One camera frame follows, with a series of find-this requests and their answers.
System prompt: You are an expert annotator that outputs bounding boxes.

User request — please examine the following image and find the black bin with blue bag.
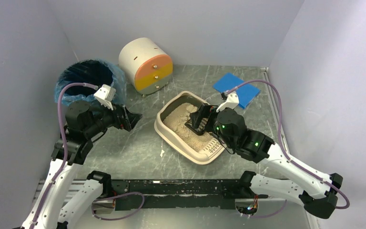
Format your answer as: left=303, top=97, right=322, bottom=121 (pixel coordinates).
left=54, top=59, right=127, bottom=106

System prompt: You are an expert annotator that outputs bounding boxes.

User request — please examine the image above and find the black litter scoop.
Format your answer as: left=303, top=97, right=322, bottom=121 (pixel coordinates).
left=184, top=104, right=216, bottom=135

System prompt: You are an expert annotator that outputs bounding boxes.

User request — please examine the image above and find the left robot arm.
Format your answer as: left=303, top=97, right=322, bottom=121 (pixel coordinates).
left=20, top=100, right=142, bottom=229

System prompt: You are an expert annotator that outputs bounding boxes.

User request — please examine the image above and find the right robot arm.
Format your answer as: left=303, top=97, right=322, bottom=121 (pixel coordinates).
left=213, top=108, right=343, bottom=219

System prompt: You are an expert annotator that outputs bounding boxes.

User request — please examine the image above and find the beige litter box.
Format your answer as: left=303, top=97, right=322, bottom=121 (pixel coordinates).
left=154, top=91, right=224, bottom=165

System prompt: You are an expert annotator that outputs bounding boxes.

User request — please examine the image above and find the sand litter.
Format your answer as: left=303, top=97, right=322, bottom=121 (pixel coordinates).
left=163, top=103, right=213, bottom=151

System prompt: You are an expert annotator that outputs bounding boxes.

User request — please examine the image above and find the cylindrical mini drawer cabinet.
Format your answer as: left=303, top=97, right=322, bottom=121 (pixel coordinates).
left=118, top=37, right=173, bottom=96

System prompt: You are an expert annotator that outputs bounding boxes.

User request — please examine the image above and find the blue flat pad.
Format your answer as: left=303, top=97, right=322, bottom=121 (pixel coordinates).
left=213, top=73, right=260, bottom=109

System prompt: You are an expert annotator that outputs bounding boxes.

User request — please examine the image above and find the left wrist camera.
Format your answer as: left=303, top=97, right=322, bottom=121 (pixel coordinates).
left=93, top=84, right=116, bottom=110

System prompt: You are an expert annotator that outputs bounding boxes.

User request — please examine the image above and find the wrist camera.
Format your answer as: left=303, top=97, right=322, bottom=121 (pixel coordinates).
left=216, top=92, right=239, bottom=112
left=93, top=84, right=116, bottom=110

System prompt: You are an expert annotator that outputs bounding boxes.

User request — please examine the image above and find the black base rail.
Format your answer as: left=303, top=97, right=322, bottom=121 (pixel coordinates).
left=98, top=179, right=255, bottom=211

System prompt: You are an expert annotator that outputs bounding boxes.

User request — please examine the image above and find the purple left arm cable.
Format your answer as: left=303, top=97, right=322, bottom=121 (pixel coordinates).
left=28, top=82, right=99, bottom=229

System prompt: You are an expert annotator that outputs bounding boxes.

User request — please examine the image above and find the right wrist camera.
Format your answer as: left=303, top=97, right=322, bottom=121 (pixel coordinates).
left=216, top=92, right=239, bottom=112

